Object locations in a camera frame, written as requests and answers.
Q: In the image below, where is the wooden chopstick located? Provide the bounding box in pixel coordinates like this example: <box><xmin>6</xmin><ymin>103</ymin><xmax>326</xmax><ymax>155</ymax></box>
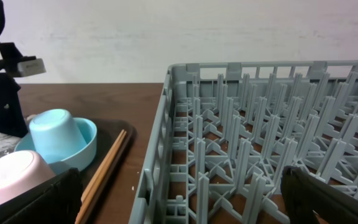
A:
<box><xmin>75</xmin><ymin>129</ymin><xmax>126</xmax><ymax>224</ymax></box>
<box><xmin>79</xmin><ymin>131</ymin><xmax>128</xmax><ymax>224</ymax></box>

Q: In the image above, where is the dark brown serving tray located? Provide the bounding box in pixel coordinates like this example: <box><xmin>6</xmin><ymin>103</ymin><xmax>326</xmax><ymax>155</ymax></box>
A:
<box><xmin>80</xmin><ymin>118</ymin><xmax>137</xmax><ymax>223</ymax></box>

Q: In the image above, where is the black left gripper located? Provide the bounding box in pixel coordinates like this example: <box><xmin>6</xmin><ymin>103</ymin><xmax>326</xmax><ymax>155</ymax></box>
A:
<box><xmin>0</xmin><ymin>42</ymin><xmax>28</xmax><ymax>138</ymax></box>

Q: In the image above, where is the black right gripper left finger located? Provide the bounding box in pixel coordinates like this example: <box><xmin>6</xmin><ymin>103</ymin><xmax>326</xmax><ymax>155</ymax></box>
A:
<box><xmin>0</xmin><ymin>168</ymin><xmax>83</xmax><ymax>223</ymax></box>

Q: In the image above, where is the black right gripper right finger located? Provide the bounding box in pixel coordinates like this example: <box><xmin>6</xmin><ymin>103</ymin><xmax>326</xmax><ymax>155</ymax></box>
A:
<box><xmin>280</xmin><ymin>166</ymin><xmax>358</xmax><ymax>224</ymax></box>

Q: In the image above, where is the light blue bowl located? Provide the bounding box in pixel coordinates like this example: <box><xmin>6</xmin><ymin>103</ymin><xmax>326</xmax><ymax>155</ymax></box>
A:
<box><xmin>14</xmin><ymin>117</ymin><xmax>98</xmax><ymax>175</ymax></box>

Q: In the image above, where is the light blue cup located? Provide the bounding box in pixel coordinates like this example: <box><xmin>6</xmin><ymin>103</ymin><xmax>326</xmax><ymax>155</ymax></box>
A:
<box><xmin>29</xmin><ymin>109</ymin><xmax>86</xmax><ymax>163</ymax></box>

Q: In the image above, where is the pink white cup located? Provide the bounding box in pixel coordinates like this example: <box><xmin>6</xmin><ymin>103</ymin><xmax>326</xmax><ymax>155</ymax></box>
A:
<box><xmin>0</xmin><ymin>150</ymin><xmax>55</xmax><ymax>205</ymax></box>

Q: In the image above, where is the grey dishwasher rack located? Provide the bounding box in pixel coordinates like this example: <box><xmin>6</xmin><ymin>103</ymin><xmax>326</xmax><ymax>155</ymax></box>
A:
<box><xmin>129</xmin><ymin>60</ymin><xmax>358</xmax><ymax>223</ymax></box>

